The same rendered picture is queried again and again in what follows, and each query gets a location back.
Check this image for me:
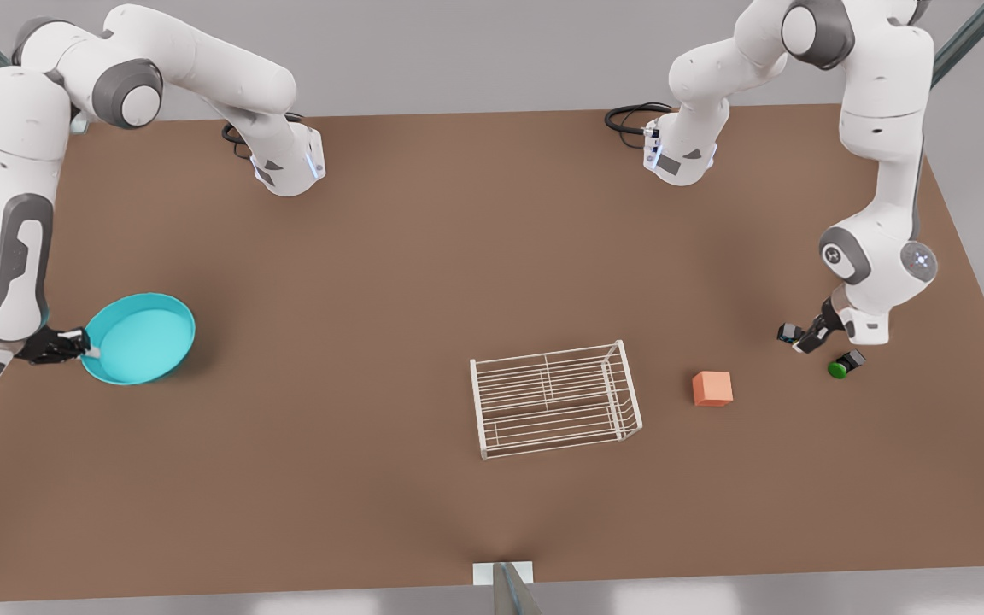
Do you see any cyan round plate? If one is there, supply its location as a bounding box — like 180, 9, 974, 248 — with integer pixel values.
80, 293, 196, 385

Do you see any orange cube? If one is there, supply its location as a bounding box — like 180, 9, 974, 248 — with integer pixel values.
692, 370, 735, 408

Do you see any green button switch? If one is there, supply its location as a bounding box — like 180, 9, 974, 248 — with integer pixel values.
828, 349, 868, 380

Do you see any black cable loop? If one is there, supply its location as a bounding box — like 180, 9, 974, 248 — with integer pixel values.
604, 102, 675, 151
220, 112, 307, 161

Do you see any white wire shelf rack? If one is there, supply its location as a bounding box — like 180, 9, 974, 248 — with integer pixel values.
469, 339, 644, 462

